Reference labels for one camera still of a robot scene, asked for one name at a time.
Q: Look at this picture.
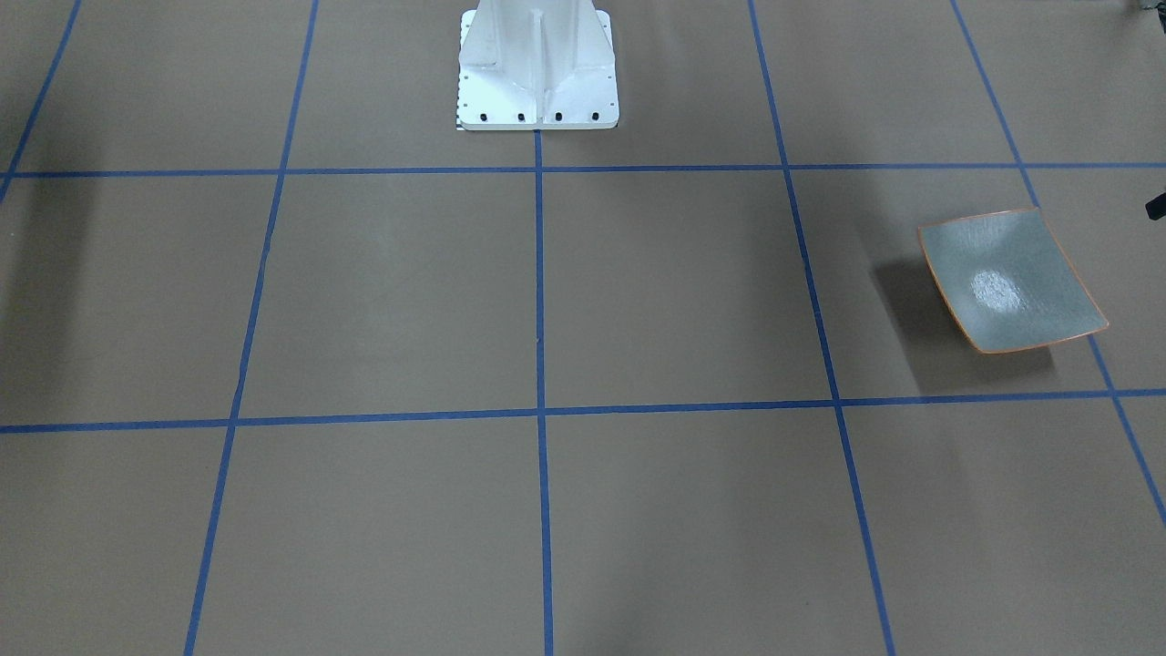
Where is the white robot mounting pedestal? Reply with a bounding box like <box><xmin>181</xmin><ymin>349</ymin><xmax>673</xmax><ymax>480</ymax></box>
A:
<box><xmin>455</xmin><ymin>1</ymin><xmax>620</xmax><ymax>131</ymax></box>

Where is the blue square ceramic plate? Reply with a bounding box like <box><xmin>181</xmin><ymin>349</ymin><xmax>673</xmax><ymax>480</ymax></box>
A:
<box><xmin>916</xmin><ymin>207</ymin><xmax>1110</xmax><ymax>354</ymax></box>

